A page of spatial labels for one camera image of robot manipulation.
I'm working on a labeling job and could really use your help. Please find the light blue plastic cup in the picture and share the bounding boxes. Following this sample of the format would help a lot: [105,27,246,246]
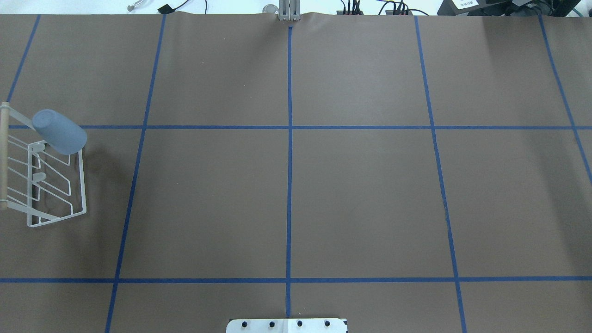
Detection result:
[32,109,87,155]

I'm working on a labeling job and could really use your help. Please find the white tape roll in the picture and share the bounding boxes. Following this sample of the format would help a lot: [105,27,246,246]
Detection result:
[262,4,279,14]

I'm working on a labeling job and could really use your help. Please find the orange black USB hub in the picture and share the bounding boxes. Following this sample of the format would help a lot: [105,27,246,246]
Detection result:
[337,0,364,15]

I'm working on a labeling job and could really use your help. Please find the aluminium frame post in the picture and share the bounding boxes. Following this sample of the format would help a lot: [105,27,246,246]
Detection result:
[277,0,302,21]

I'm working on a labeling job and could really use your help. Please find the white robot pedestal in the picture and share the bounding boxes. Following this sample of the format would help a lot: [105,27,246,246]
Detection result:
[226,318,349,333]

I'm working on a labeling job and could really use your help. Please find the white wire cup holder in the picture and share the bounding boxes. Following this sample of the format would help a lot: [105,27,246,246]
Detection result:
[1,101,87,228]

